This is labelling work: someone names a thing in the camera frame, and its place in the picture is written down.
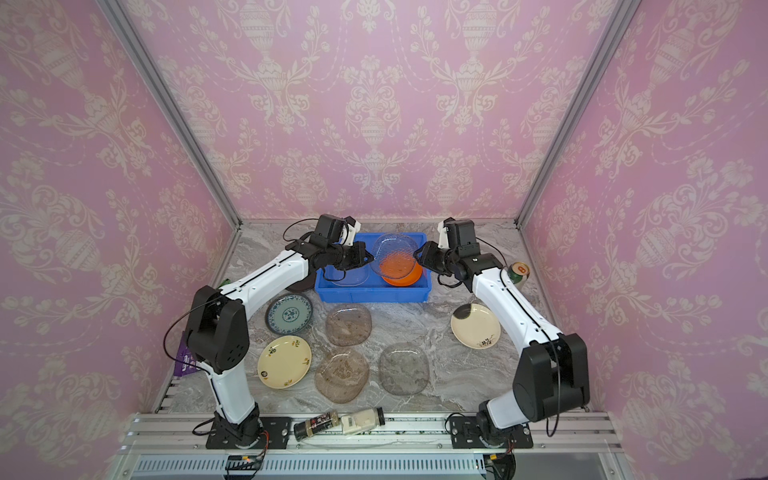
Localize purple snack packet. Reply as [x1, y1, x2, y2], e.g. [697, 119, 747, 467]
[173, 339, 199, 377]

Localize blue plastic bin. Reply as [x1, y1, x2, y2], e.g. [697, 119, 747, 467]
[314, 265, 432, 303]

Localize orange plate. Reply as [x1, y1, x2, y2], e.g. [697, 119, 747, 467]
[383, 264, 423, 287]

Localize clear glass plate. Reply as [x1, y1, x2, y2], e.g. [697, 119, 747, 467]
[323, 266, 370, 287]

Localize white bottle black cap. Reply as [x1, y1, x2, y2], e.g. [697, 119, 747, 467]
[340, 407, 386, 436]

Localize black round plate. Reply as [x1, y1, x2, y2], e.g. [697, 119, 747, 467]
[286, 274, 316, 293]

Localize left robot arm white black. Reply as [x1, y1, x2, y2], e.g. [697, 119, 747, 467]
[182, 214, 374, 448]

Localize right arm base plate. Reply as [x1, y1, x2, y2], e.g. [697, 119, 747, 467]
[445, 414, 534, 450]

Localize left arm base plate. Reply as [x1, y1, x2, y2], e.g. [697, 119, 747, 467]
[205, 414, 293, 450]

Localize yellow floral plate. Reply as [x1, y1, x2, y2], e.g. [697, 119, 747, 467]
[257, 335, 313, 390]

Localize aluminium front rail frame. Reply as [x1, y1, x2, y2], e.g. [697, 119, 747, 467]
[107, 412, 633, 479]

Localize green drink can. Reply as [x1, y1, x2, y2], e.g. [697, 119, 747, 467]
[507, 261, 531, 288]

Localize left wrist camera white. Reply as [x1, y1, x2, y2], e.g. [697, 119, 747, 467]
[340, 216, 362, 246]

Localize teal patterned plate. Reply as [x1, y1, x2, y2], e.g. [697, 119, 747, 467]
[265, 294, 314, 335]

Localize dark spice grinder bottle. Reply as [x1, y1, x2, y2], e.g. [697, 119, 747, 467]
[293, 411, 340, 441]

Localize cream plate with dark patch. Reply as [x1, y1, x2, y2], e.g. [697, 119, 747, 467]
[450, 303, 502, 350]

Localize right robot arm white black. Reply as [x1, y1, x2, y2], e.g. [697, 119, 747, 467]
[414, 217, 591, 445]

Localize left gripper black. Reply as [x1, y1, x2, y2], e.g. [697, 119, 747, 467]
[325, 239, 375, 269]

